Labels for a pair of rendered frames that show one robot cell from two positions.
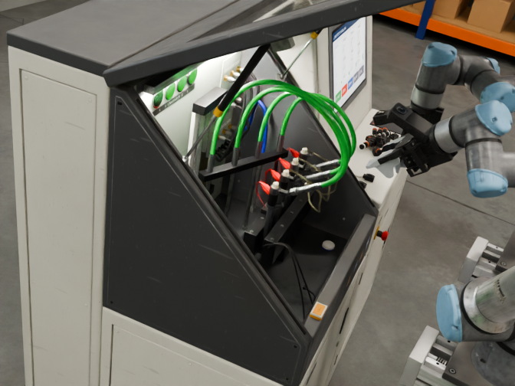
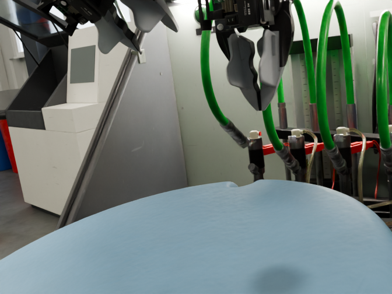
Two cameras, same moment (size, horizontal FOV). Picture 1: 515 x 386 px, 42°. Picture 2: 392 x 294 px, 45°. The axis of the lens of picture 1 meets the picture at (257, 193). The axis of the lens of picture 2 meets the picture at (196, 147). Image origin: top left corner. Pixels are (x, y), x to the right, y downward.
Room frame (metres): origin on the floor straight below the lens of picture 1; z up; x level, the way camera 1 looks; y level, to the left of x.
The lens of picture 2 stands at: (1.62, -0.92, 1.31)
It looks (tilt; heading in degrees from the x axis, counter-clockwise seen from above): 12 degrees down; 100
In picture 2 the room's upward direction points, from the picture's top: 8 degrees counter-clockwise
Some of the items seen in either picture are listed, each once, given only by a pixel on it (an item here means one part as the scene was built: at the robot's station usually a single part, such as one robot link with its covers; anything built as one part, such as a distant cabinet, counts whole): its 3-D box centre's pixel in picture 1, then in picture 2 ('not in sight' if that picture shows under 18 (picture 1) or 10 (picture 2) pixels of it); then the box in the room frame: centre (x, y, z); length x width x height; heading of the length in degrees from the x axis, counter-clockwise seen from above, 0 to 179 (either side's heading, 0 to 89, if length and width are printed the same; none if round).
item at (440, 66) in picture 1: (437, 67); not in sight; (1.60, -0.38, 1.54); 0.09 x 0.08 x 0.11; 104
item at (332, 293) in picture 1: (336, 287); not in sight; (1.51, -0.27, 0.87); 0.62 x 0.04 x 0.16; 162
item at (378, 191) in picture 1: (375, 152); not in sight; (2.20, -0.40, 0.97); 0.70 x 0.22 x 0.03; 162
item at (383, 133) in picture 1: (379, 139); not in sight; (2.24, -0.41, 1.01); 0.23 x 0.11 x 0.06; 162
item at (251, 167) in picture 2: (272, 218); (258, 192); (1.58, -0.06, 1.02); 0.05 x 0.03 x 0.21; 72
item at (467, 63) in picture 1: (475, 74); not in sight; (1.61, -0.48, 1.53); 0.11 x 0.11 x 0.08; 14
